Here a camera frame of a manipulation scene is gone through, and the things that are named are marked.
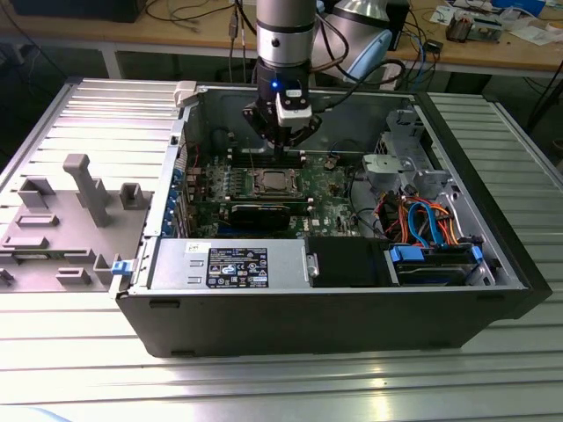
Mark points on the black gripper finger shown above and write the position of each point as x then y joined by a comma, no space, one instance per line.
259,121
308,129

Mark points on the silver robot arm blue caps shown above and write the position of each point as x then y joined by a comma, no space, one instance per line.
286,39

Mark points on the black RAM slot row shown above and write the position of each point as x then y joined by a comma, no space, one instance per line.
239,160
264,198

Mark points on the coin battery holder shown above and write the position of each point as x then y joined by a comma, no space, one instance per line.
330,163

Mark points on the green motherboard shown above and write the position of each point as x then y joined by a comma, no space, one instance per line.
325,206

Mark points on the grey case release latch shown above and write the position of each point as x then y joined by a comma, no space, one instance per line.
184,93

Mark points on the grey drive cage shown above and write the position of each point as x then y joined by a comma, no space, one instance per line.
400,132

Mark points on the black graphics card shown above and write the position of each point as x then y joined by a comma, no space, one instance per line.
259,217

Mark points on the wooden workbench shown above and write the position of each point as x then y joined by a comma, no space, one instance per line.
132,33

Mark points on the black power supply label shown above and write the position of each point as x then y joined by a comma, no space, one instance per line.
237,268

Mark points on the small black adapter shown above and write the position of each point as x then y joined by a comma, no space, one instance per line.
433,46

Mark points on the silver power supply unit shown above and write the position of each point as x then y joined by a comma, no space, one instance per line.
176,264

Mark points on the metal heatsink cooler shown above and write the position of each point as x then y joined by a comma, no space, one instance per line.
459,28

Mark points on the hard disk blue carrier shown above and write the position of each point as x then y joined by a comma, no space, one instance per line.
433,273

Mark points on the black open PC case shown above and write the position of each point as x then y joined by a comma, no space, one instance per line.
308,325

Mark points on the blue case latch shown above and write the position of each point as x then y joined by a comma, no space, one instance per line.
121,268

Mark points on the black monitor base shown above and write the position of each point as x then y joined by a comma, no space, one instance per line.
75,9

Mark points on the grey plastic parts rack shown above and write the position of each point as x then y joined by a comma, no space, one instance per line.
66,220

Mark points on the white paper sheets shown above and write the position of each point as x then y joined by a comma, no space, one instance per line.
534,35

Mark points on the blue box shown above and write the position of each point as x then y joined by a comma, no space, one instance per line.
519,4

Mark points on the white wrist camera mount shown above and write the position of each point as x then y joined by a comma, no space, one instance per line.
292,116

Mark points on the silver metal drive bracket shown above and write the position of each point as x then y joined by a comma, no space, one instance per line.
385,171

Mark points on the grey plastic bay bracket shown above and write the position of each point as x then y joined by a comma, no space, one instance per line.
433,180

